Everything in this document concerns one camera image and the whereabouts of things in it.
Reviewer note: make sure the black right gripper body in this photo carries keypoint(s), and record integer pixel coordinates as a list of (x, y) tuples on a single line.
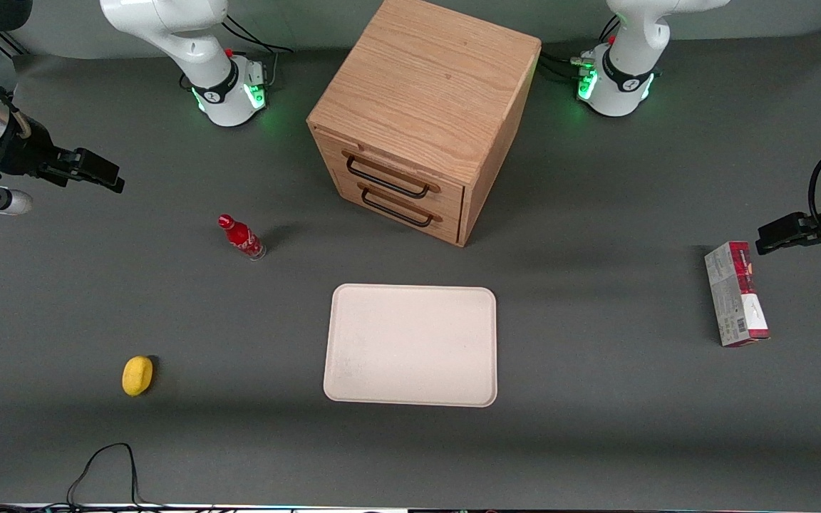
[(26, 152)]

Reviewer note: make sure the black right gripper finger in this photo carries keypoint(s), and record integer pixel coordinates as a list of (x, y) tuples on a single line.
[(93, 162), (100, 182)]

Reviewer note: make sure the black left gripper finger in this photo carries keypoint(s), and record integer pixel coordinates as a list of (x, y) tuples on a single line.
[(788, 244), (785, 224)]

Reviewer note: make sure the black hex key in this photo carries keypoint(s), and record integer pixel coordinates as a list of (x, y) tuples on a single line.
[(386, 185)]

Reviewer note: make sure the wooden drawer with long backplate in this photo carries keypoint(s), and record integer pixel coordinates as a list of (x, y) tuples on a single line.
[(446, 196)]

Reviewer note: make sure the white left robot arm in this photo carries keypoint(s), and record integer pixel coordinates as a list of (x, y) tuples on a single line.
[(635, 50)]

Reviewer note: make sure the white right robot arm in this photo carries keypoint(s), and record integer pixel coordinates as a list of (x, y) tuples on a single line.
[(189, 43)]

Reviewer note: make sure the wooden drawer with short backplate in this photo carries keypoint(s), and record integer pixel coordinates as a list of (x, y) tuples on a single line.
[(446, 226)]

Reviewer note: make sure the wooden drawer cabinet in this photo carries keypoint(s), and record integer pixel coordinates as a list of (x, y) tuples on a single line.
[(428, 71)]

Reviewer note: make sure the grey and red carton box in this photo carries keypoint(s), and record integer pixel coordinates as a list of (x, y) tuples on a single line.
[(735, 296)]

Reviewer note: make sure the red soda bottle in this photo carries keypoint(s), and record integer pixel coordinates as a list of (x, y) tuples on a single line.
[(243, 239)]

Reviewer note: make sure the yellow lemon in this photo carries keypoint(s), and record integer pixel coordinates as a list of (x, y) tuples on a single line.
[(137, 375)]

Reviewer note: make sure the cream rectangular tray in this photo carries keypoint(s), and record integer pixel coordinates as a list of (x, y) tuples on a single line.
[(410, 345)]

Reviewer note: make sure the aluminium frame profile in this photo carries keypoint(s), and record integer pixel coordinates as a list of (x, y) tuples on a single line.
[(4, 44)]

